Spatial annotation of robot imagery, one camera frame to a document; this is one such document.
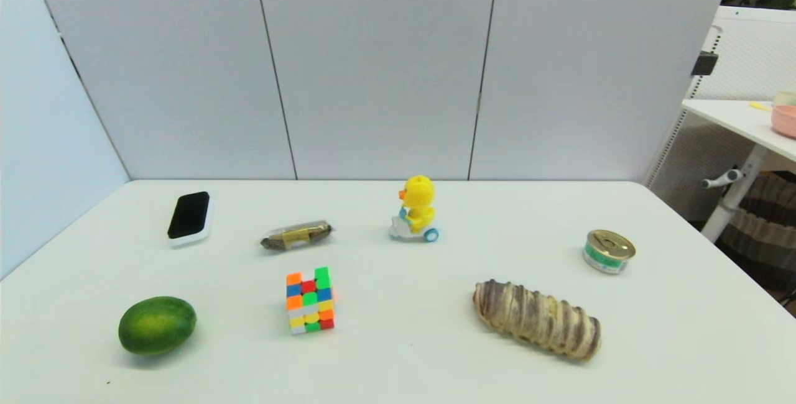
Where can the multicoloured rubiks cube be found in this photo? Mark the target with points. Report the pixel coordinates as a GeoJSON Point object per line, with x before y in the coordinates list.
{"type": "Point", "coordinates": [310, 301]}

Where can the yellow duck scooter toy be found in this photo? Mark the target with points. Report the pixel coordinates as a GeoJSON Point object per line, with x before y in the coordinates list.
{"type": "Point", "coordinates": [418, 202]}

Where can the clear wrapped brown snack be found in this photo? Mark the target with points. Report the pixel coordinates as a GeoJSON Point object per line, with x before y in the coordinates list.
{"type": "Point", "coordinates": [295, 235]}

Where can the brown striped bread loaf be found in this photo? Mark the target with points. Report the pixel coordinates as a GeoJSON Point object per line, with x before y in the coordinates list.
{"type": "Point", "coordinates": [535, 320]}

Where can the black white whiteboard eraser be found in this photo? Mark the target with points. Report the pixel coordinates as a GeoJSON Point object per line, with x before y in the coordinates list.
{"type": "Point", "coordinates": [188, 214]}

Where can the green labelled tin can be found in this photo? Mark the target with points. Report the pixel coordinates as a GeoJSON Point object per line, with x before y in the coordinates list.
{"type": "Point", "coordinates": [608, 251]}

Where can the green toy watermelon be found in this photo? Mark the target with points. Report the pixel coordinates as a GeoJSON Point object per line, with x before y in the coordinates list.
{"type": "Point", "coordinates": [157, 325]}

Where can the white side desk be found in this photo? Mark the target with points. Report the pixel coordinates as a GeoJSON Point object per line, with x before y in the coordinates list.
{"type": "Point", "coordinates": [740, 119]}

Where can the brown striped fabric basket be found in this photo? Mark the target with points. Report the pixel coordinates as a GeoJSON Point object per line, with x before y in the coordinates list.
{"type": "Point", "coordinates": [762, 230]}

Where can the small yellow flat item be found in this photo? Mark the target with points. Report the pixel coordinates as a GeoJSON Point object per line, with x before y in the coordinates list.
{"type": "Point", "coordinates": [760, 105]}

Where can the white perforated panel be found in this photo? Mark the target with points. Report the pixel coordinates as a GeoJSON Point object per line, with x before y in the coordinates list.
{"type": "Point", "coordinates": [755, 50]}

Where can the pink bowl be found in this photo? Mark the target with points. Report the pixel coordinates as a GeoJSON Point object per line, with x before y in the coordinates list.
{"type": "Point", "coordinates": [785, 122]}

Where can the white cup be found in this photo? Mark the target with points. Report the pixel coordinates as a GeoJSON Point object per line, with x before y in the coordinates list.
{"type": "Point", "coordinates": [786, 98]}

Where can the small black wall box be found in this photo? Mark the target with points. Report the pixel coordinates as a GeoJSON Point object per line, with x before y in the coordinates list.
{"type": "Point", "coordinates": [704, 63]}

